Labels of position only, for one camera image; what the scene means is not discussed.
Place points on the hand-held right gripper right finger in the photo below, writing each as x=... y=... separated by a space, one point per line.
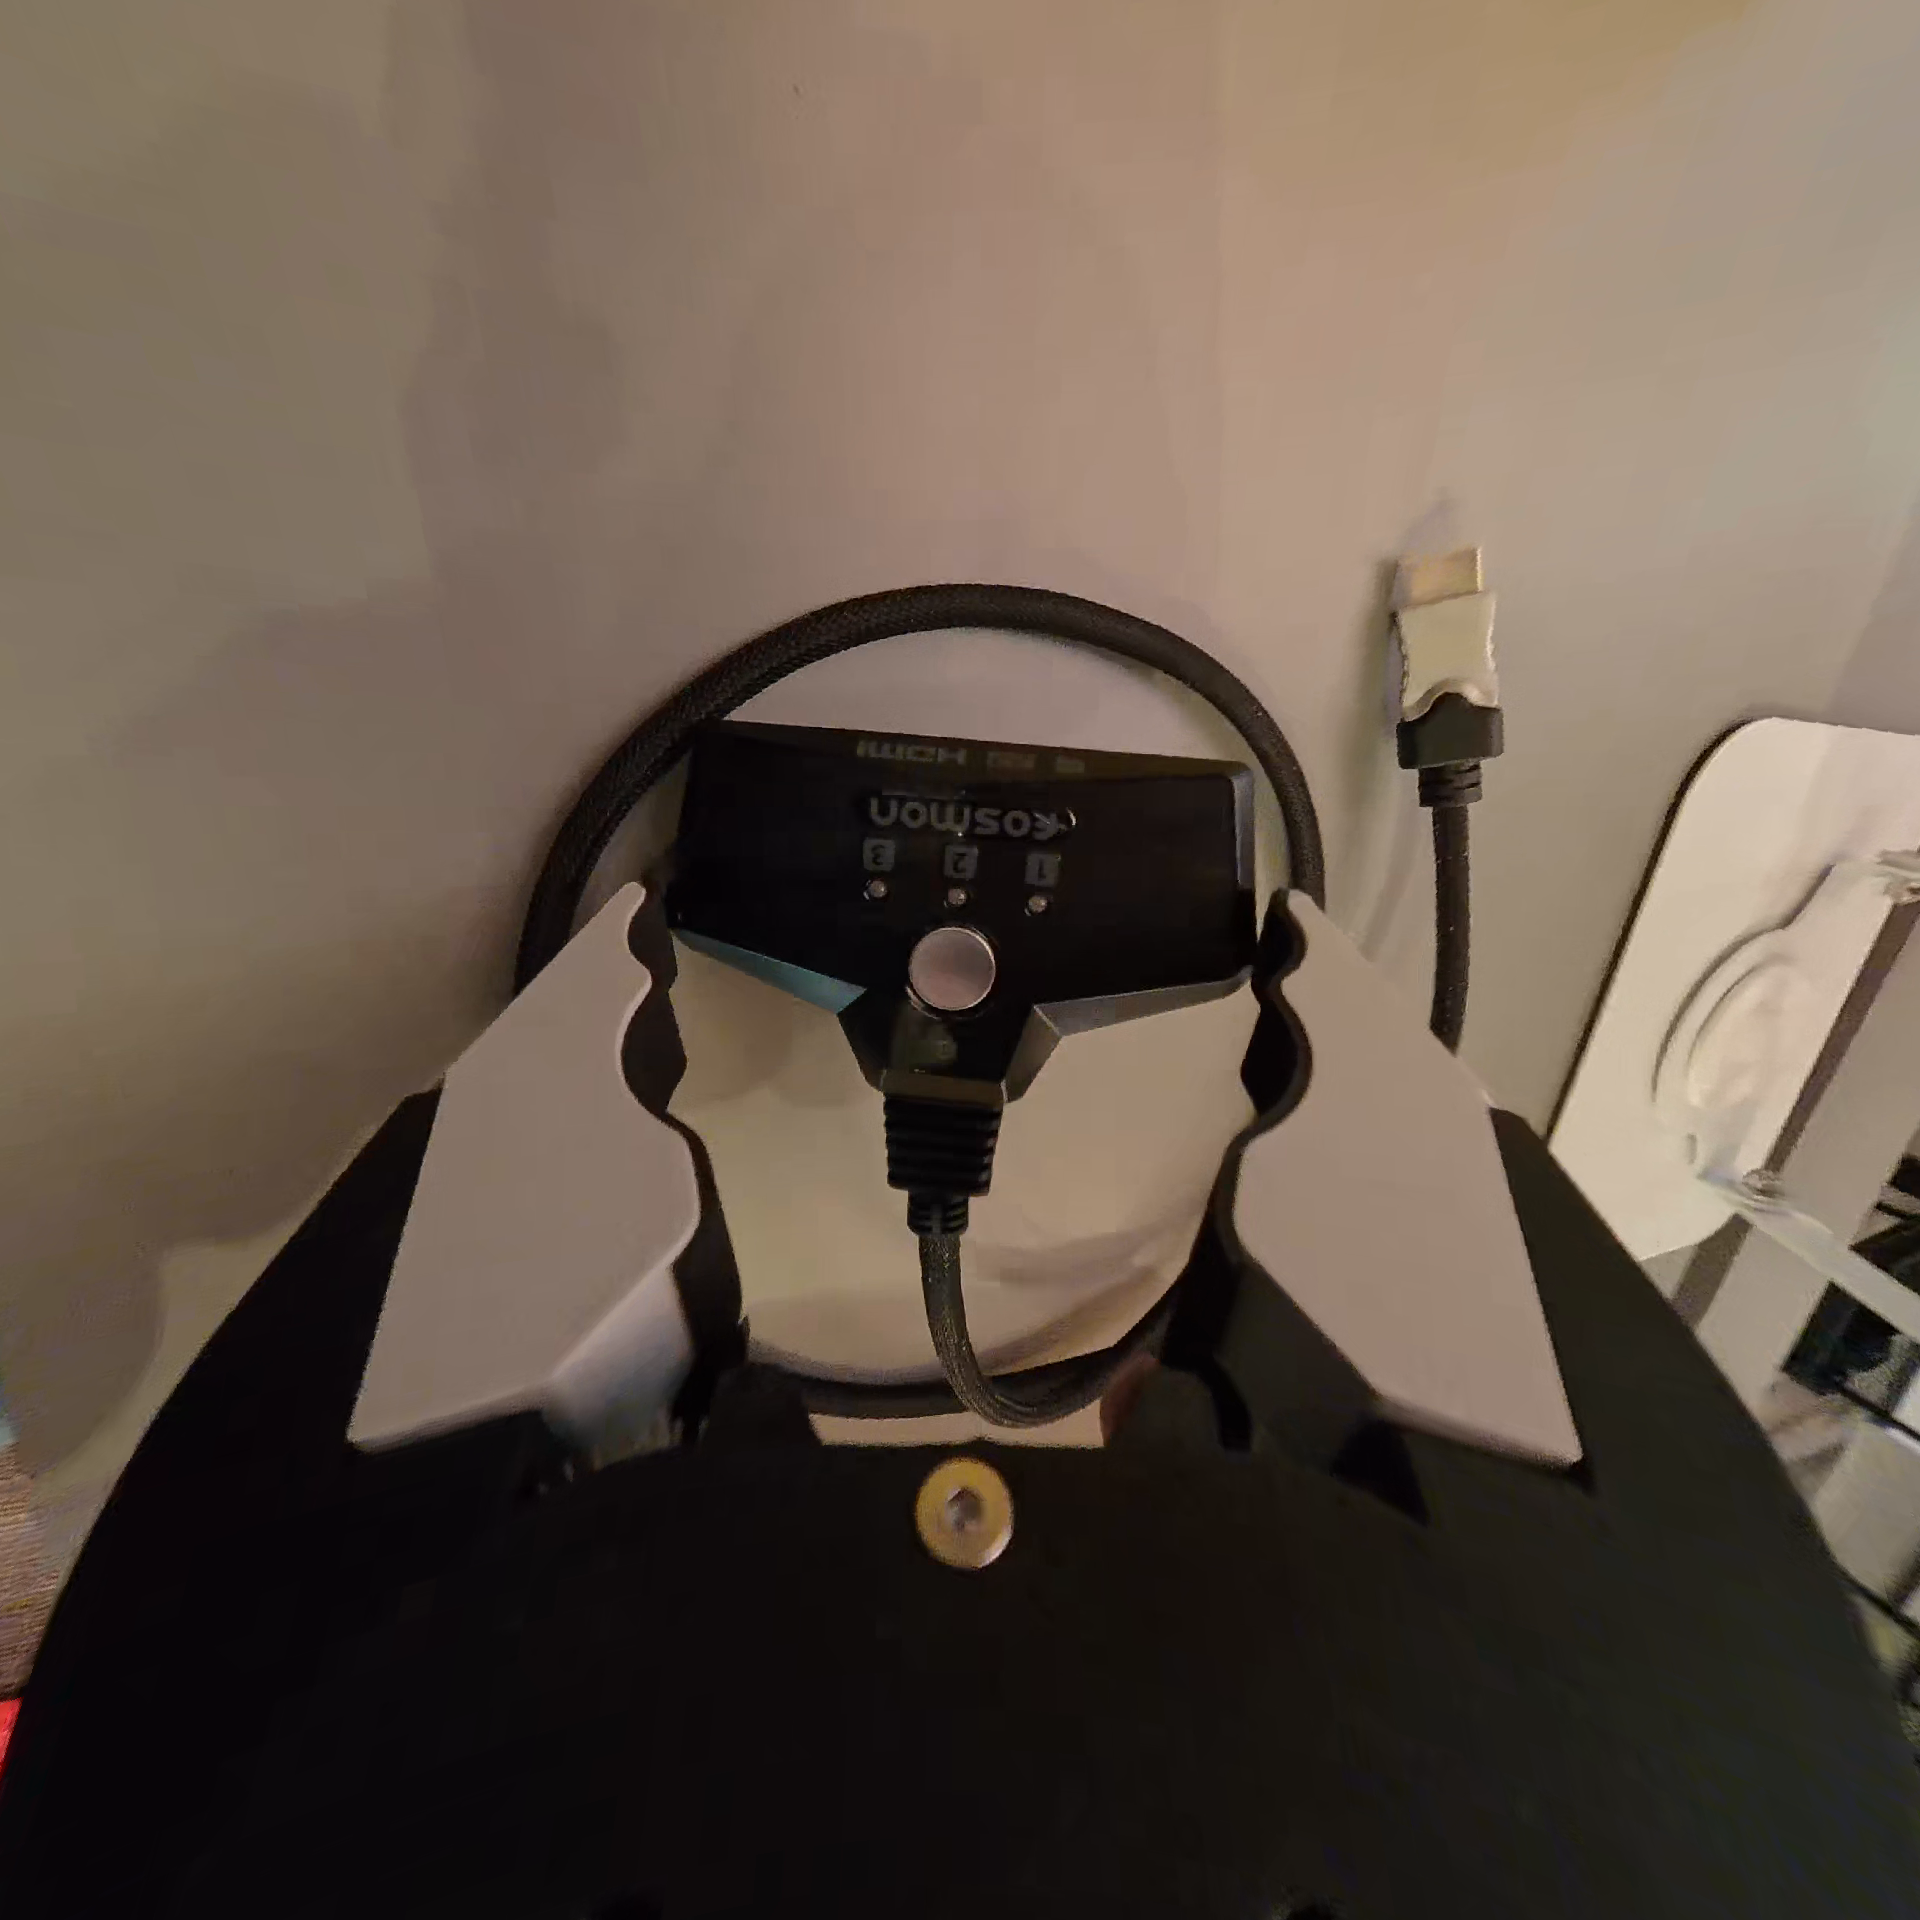
x=1396 y=1200

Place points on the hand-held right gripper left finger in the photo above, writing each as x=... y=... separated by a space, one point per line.
x=526 y=1200

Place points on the black HDMI switch box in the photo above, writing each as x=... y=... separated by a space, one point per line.
x=1127 y=839

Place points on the wooden board stand white base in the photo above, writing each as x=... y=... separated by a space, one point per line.
x=1680 y=975

